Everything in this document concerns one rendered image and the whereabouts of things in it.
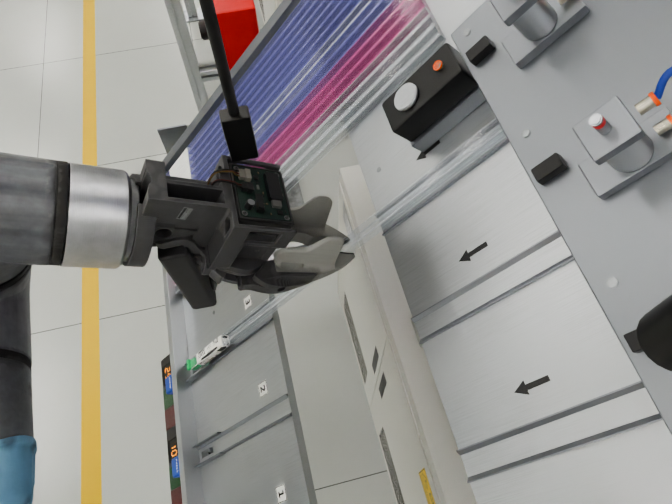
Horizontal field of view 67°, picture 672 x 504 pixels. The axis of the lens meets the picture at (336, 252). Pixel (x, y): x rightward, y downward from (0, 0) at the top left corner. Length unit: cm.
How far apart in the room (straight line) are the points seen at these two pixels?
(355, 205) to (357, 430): 68
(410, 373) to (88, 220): 58
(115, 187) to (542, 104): 29
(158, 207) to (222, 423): 35
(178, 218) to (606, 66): 30
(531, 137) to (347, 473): 117
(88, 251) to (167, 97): 180
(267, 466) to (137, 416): 97
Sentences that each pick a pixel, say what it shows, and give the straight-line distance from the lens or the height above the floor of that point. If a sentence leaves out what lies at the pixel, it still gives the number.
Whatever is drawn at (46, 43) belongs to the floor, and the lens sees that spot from 260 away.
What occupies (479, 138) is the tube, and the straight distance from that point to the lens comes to 44.
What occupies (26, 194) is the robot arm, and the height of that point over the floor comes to 114.
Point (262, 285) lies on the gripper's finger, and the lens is 44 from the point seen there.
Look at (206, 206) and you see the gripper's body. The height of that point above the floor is 110.
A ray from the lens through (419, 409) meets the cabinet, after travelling 82.
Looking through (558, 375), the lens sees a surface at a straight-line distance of 38.
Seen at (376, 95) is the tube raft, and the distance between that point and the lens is 54.
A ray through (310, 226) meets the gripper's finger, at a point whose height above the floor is 99.
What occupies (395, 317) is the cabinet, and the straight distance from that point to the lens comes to 86.
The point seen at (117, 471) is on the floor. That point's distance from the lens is 152.
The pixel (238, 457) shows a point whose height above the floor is 78.
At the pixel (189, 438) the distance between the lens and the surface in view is 71.
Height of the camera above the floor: 140
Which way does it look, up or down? 60 degrees down
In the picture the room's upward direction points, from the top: straight up
